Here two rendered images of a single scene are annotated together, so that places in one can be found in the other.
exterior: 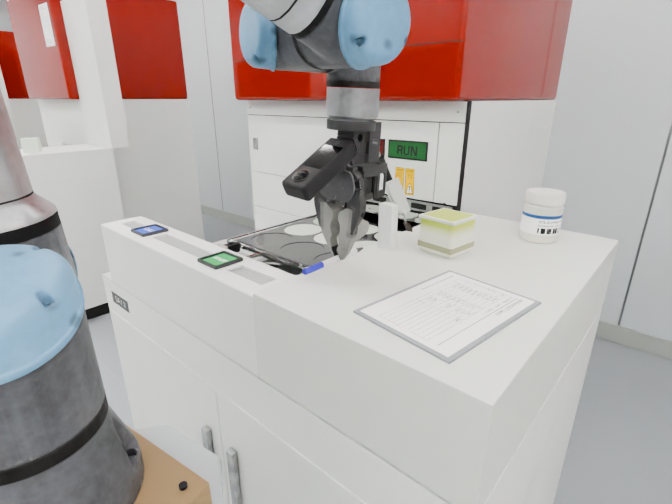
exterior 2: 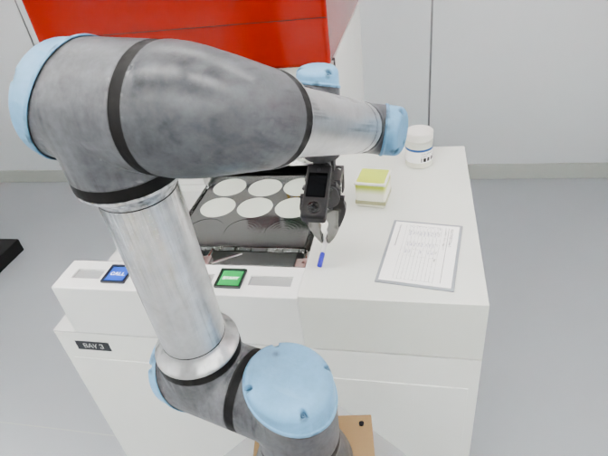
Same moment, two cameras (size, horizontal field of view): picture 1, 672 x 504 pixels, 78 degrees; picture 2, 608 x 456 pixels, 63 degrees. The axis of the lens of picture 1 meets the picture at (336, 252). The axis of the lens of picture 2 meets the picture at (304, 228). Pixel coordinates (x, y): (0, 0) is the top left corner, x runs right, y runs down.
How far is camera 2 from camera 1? 0.57 m
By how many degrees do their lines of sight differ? 27
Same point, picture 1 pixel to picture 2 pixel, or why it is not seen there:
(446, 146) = not seen: hidden behind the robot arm
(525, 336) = (472, 255)
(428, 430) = (451, 329)
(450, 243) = (384, 198)
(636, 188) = (417, 45)
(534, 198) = (415, 139)
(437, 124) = not seen: hidden behind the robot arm
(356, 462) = (400, 365)
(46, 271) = (308, 355)
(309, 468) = (360, 384)
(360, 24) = (397, 144)
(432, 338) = (433, 280)
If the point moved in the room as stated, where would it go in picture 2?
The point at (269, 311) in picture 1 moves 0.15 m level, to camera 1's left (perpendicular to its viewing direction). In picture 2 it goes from (316, 303) to (246, 339)
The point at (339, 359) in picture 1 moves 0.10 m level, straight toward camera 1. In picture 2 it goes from (384, 314) to (420, 347)
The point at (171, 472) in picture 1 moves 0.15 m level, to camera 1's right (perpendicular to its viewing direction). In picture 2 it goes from (346, 422) to (417, 378)
